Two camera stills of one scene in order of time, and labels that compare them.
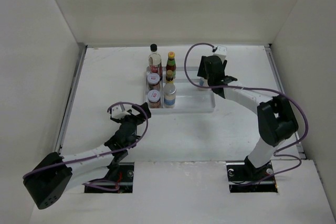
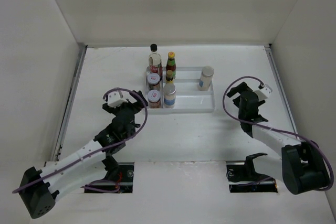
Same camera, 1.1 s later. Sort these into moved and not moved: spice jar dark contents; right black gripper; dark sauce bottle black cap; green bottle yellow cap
Moved: right black gripper
Not moved: dark sauce bottle black cap; green bottle yellow cap; spice jar dark contents
